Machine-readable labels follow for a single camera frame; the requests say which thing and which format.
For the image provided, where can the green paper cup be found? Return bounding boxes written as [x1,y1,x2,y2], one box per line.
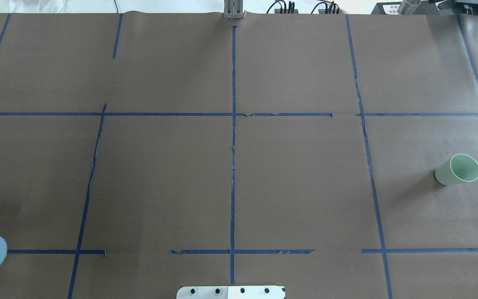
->
[434,153,478,186]

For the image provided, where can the orange black power strip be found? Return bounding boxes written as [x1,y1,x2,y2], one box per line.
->
[265,0,346,15]

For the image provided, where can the aluminium frame post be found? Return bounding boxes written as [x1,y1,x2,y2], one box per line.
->
[223,0,244,20]

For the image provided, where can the white pedestal column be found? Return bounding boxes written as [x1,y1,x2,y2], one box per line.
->
[176,285,286,299]

